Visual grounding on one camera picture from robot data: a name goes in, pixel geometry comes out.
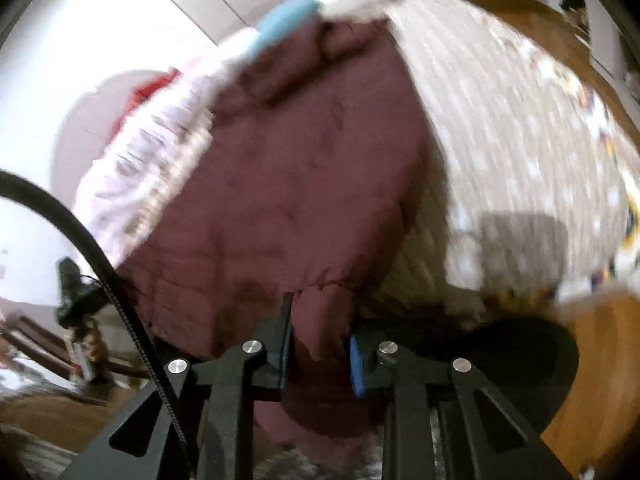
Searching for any black braided cable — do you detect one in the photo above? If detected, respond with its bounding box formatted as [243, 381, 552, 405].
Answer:
[0, 170, 193, 458]

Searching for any white and pink duvet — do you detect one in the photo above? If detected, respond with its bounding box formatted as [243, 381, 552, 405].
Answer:
[72, 30, 261, 271]

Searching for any red cloth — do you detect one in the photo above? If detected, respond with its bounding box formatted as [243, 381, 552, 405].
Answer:
[112, 70, 182, 131]

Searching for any pink rounded headboard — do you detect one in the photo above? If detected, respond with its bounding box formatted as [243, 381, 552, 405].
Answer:
[50, 70, 171, 201]

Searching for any maroon quilted puffer coat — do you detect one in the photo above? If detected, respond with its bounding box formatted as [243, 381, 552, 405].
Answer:
[117, 17, 451, 471]

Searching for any blue pillow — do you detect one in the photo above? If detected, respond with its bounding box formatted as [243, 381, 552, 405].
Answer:
[245, 0, 321, 56]

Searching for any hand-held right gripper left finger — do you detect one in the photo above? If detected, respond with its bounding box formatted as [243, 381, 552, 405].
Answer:
[60, 291, 296, 480]

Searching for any black round stool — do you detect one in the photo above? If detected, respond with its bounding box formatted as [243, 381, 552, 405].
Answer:
[360, 317, 581, 436]

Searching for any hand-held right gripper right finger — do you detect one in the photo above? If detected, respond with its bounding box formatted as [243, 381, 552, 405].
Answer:
[349, 335, 576, 480]

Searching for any patterned beige bedspread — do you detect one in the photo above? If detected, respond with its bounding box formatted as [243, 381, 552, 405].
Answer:
[375, 0, 640, 306]

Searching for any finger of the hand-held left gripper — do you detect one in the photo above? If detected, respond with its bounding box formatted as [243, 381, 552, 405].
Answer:
[55, 257, 108, 326]

